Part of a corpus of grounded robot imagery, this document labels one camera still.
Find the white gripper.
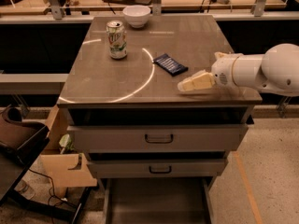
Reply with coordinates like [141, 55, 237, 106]
[178, 51, 242, 91]

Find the dark blue rxbar wrapper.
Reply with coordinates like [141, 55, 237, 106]
[153, 53, 188, 77]

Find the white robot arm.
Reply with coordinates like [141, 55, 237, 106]
[178, 43, 299, 97]

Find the top grey drawer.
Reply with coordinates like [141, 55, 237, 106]
[67, 124, 249, 153]

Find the grey drawer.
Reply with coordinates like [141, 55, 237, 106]
[67, 124, 249, 153]
[87, 159, 226, 178]

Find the grey drawer cabinet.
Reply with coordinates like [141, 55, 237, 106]
[56, 14, 263, 224]

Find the middle grey drawer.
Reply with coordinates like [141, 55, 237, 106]
[87, 159, 226, 178]

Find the open bottom drawer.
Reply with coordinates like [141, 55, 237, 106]
[103, 177, 214, 224]

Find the white ceramic bowl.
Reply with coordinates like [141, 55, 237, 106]
[122, 5, 151, 28]

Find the green white soda can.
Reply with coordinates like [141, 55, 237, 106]
[107, 21, 127, 60]

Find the tan cardboard box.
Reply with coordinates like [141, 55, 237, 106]
[40, 105, 97, 198]

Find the dark brown chair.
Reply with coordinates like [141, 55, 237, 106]
[0, 106, 49, 203]

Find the grey metal rail frame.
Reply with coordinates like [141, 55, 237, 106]
[0, 0, 299, 94]

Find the black cable on floor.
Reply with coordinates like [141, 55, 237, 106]
[27, 167, 82, 224]

